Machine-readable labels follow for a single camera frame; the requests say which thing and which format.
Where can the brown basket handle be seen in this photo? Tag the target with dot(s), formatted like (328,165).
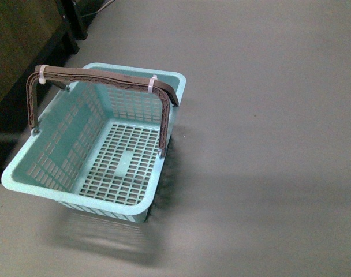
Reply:
(60,75)

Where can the dark wooden cabinet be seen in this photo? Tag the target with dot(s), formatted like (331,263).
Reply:
(29,32)

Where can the black furniture leg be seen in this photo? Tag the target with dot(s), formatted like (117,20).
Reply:
(75,20)

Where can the light blue plastic basket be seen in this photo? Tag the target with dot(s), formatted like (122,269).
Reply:
(96,146)

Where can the white zip tie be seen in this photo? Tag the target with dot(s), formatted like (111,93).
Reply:
(42,79)
(151,83)

